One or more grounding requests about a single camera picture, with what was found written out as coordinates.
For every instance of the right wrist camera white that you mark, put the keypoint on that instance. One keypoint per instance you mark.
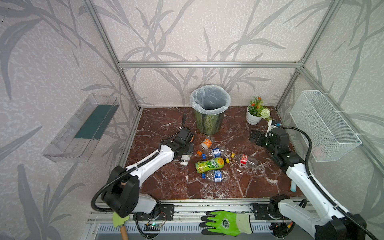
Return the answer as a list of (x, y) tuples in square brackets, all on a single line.
[(272, 124)]

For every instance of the green wood-pattern trash bin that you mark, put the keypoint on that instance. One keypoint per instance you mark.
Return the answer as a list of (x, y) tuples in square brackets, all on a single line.
[(208, 124)]

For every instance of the white pot with flowers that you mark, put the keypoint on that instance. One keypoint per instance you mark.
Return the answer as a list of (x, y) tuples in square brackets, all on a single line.
[(257, 111)]

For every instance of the clear plastic bin liner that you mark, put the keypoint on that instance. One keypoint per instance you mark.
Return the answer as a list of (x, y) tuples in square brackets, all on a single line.
[(210, 100)]

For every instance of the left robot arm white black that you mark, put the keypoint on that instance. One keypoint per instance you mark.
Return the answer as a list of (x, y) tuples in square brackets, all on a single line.
[(121, 194)]

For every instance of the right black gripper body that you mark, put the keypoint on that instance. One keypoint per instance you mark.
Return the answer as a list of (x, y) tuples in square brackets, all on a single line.
[(258, 137)]

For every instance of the clear acrylic wall shelf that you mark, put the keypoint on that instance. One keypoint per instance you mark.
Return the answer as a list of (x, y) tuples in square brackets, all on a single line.
[(77, 140)]

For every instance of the clear bottle red label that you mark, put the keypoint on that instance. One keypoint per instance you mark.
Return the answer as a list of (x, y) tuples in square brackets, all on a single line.
[(246, 160)]

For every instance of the clear bottle orange label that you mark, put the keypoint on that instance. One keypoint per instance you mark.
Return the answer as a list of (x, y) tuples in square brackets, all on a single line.
[(207, 143)]

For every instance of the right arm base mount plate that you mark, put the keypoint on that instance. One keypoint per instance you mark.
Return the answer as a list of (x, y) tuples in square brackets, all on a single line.
[(262, 212)]

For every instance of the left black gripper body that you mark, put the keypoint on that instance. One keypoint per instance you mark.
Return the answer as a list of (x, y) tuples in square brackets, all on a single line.
[(186, 137)]

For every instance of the green and black work glove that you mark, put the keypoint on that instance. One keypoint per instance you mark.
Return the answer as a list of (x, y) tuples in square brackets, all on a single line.
[(223, 223)]

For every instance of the green yellow-cap bottle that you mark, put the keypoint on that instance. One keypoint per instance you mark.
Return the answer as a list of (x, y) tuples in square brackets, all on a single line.
[(211, 165)]

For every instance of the small circuit board green led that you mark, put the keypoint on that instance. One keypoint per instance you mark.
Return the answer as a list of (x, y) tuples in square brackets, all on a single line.
[(153, 227)]

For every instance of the clear bottle blue label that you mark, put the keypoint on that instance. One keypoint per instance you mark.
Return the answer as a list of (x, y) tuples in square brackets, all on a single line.
[(216, 176), (212, 153)]

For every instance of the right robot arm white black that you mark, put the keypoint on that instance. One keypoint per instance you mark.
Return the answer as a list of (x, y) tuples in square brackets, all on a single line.
[(332, 221)]

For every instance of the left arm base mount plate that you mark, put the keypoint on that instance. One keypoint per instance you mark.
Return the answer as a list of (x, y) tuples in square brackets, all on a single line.
[(163, 212)]

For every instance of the white wire mesh basket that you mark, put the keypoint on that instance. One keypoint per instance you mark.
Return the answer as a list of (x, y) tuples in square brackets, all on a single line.
[(331, 136)]

